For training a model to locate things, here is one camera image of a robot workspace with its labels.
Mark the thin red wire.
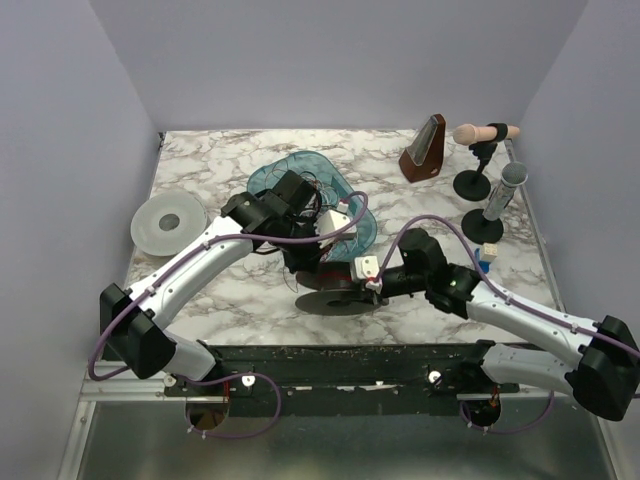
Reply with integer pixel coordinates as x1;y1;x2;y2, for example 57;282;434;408
319;259;356;291

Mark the silver mesh microphone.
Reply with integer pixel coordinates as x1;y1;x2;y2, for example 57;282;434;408
483;162;528;221

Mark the brown wooden metronome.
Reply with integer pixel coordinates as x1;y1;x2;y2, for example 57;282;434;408
399;114;446;183

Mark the aluminium rail frame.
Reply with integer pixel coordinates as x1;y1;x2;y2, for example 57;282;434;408
60;374;625;479

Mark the blue and white small block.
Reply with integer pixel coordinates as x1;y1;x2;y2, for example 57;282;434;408
474;243;498;274

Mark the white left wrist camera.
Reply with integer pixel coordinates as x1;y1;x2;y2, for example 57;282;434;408
314;201;357;249

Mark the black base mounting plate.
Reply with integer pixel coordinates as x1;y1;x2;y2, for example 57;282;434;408
164;341;519;417

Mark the white perforated spool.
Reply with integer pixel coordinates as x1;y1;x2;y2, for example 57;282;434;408
130;191;209;257

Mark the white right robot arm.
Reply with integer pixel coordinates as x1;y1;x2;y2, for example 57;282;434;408
364;228;639;421

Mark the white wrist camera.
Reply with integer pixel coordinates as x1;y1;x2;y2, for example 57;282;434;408
314;201;357;249
350;255;382;293

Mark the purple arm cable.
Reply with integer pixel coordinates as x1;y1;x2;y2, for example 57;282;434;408
377;214;601;435
87;191;371;441

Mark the tangled wire bundle in bin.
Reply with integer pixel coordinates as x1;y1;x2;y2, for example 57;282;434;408
264;167;361;256

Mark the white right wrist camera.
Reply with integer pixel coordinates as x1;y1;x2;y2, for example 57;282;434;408
350;255;382;293

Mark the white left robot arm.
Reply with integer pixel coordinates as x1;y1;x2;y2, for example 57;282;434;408
95;171;366;381

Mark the teal transparent plastic bin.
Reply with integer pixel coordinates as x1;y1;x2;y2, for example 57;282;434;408
247;151;380;256

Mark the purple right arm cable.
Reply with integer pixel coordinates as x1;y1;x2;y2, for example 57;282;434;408
377;214;601;435

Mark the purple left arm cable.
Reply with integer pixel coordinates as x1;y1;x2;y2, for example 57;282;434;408
87;191;371;441

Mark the dark grey perforated spool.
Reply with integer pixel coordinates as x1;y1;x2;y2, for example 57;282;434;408
295;261;383;316

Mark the black stand of silver microphone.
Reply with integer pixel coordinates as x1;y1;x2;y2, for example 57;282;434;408
461;209;504;245

